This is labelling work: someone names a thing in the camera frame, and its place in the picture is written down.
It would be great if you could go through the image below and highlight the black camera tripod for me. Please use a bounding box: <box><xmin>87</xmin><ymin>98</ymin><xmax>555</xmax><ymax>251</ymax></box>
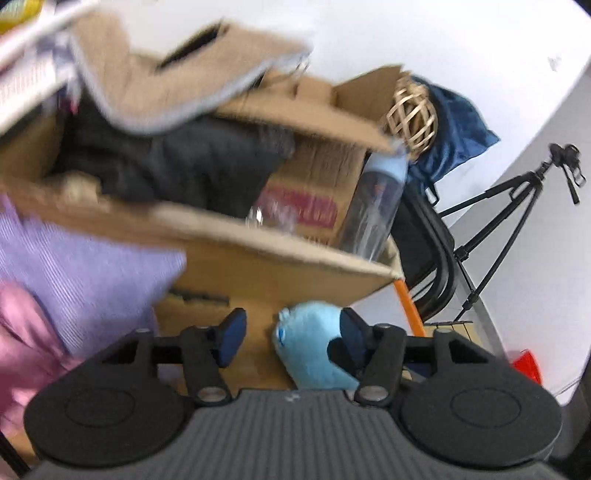
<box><xmin>438</xmin><ymin>143</ymin><xmax>587</xmax><ymax>322</ymax></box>

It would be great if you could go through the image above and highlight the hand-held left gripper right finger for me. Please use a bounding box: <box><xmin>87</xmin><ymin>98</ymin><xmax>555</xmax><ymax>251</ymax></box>
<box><xmin>327</xmin><ymin>308</ymin><xmax>491</xmax><ymax>408</ymax></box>

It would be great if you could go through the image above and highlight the beige fluffy mat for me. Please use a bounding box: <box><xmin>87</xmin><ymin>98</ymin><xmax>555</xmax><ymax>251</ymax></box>
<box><xmin>69</xmin><ymin>11</ymin><xmax>313</xmax><ymax>136</ymax></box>

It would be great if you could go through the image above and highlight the red plastic item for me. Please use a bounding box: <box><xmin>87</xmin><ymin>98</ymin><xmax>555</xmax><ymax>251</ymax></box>
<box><xmin>510</xmin><ymin>349</ymin><xmax>542</xmax><ymax>385</ymax></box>

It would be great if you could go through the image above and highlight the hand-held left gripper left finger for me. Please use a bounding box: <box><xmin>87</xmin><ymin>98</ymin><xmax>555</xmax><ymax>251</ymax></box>
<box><xmin>98</xmin><ymin>308</ymin><xmax>248</xmax><ymax>408</ymax></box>

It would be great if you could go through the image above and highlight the clear blue-capped water bottle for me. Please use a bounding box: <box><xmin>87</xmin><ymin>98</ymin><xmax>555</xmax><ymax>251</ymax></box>
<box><xmin>337</xmin><ymin>152</ymin><xmax>410</xmax><ymax>262</ymax></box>

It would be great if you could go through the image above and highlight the stack of white papers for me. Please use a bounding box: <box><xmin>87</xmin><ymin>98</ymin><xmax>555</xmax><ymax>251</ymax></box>
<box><xmin>0</xmin><ymin>0</ymin><xmax>100</xmax><ymax>131</ymax></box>

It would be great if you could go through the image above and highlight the clear glass item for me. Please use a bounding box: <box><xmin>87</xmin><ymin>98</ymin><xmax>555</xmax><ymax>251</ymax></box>
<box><xmin>245</xmin><ymin>203</ymin><xmax>297</xmax><ymax>232</ymax></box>

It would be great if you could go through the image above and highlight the yellow-green packet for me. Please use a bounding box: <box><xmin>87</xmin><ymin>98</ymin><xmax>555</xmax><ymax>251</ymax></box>
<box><xmin>0</xmin><ymin>0</ymin><xmax>45</xmax><ymax>29</ymax></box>

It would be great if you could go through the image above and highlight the black folding chair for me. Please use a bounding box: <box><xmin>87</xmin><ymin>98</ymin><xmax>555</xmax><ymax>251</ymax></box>
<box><xmin>390</xmin><ymin>185</ymin><xmax>459</xmax><ymax>322</ymax></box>

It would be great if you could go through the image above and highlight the large brown cardboard box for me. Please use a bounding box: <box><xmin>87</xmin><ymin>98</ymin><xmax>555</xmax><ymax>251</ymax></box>
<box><xmin>217</xmin><ymin>65</ymin><xmax>408</xmax><ymax>253</ymax></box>

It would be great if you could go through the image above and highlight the pink satin cloth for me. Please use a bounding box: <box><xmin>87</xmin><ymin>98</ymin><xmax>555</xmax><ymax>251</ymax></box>
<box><xmin>0</xmin><ymin>281</ymin><xmax>85</xmax><ymax>418</ymax></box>

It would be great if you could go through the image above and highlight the black cloth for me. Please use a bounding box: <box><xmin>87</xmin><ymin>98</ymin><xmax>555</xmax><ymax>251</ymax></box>
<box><xmin>58</xmin><ymin>92</ymin><xmax>297</xmax><ymax>219</ymax></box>

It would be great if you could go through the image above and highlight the woven rattan ball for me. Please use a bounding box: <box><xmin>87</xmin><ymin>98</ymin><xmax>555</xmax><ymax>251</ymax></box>
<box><xmin>385</xmin><ymin>74</ymin><xmax>437</xmax><ymax>158</ymax></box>

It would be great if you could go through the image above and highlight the dark blue fabric bag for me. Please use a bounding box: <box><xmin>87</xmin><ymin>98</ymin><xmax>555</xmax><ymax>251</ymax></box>
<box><xmin>406</xmin><ymin>76</ymin><xmax>500</xmax><ymax>186</ymax></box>

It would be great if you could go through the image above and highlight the orange-rimmed cardboard box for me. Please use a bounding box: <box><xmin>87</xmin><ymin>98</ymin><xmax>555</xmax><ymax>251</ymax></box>
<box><xmin>0</xmin><ymin>178</ymin><xmax>428</xmax><ymax>398</ymax></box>

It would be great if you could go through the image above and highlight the light blue plush toy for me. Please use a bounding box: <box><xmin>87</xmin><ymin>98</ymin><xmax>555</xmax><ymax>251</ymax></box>
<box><xmin>271</xmin><ymin>301</ymin><xmax>365</xmax><ymax>391</ymax></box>

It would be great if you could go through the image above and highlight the purple striped cloth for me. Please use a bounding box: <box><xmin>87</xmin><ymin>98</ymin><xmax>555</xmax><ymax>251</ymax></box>
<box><xmin>0</xmin><ymin>194</ymin><xmax>188</xmax><ymax>359</ymax></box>

